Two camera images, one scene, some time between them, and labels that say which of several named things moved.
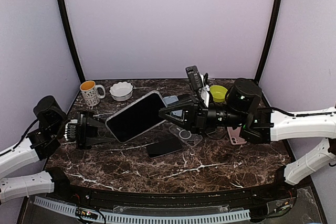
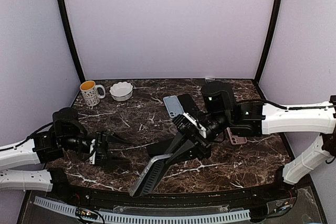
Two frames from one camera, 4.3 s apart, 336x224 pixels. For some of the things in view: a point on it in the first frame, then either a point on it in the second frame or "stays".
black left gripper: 82,140 → 102,141
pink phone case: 234,136 stays
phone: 164,148 stays
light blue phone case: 171,99 stays
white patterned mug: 92,93 stays
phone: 137,118 → 145,182
